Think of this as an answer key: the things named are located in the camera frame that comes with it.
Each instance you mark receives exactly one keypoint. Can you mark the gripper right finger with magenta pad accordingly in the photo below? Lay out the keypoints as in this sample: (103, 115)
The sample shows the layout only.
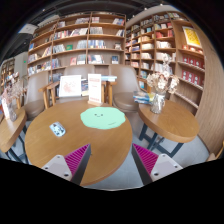
(152, 167)

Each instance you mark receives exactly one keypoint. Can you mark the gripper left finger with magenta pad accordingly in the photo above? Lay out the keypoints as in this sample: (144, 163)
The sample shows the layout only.
(72, 166)

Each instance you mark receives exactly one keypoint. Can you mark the white patterned computer mouse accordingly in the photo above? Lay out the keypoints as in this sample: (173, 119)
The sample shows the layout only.
(57, 129)

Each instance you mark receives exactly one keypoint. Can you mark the green smiley mouse pad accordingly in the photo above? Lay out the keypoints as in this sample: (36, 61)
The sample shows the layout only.
(103, 118)

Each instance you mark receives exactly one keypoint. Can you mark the round wooden centre table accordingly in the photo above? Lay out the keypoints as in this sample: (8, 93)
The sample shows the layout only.
(109, 148)

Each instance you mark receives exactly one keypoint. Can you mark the round wooden table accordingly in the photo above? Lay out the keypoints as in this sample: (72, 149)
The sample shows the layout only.
(174, 123)
(10, 132)
(109, 148)

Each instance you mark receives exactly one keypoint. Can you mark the round wooden right table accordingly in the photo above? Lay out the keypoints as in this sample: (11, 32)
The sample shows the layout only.
(174, 123)

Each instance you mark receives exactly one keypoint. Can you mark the stack of books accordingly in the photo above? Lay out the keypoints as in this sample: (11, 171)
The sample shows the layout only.
(143, 97)

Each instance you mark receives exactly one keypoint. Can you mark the brown padded left chair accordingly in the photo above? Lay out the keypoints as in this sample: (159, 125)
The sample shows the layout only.
(36, 98)

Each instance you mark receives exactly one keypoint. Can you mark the brown padded chair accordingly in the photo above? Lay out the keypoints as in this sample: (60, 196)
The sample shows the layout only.
(127, 83)
(36, 98)

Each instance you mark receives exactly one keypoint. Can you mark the round wooden left table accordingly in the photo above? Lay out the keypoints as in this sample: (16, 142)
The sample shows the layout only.
(10, 132)

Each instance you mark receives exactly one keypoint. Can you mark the white framed picture board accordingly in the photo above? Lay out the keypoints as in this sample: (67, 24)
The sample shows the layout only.
(70, 86)

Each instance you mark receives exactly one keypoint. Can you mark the glass vase with dried flowers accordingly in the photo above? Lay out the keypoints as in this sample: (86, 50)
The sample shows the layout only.
(163, 82)

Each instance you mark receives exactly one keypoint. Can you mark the wooden armchair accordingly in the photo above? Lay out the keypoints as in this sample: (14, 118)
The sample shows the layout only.
(107, 81)

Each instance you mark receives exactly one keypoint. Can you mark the white standing sign card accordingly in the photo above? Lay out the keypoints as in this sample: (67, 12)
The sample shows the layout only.
(94, 85)

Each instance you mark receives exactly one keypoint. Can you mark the brown padded right chair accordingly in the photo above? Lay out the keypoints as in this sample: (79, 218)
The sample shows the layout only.
(127, 83)

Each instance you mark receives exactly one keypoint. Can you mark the left vase with dried flowers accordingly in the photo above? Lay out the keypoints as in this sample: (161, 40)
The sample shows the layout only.
(12, 91)

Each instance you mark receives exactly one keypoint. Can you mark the large wooden bookshelf centre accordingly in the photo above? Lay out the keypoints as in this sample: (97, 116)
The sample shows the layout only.
(96, 38)

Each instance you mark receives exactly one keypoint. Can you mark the wooden bookshelf right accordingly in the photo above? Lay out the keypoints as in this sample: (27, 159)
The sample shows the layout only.
(150, 38)

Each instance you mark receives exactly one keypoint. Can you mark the yellow poster on shelf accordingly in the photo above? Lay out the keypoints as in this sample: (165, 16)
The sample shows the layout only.
(191, 37)

